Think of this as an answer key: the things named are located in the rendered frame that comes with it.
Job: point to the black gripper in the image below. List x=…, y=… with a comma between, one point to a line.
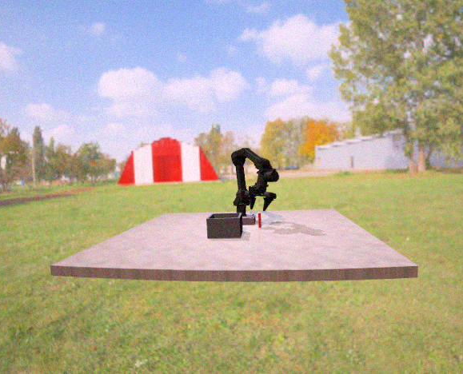
x=268, y=196

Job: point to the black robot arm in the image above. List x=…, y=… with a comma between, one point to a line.
x=265, y=173

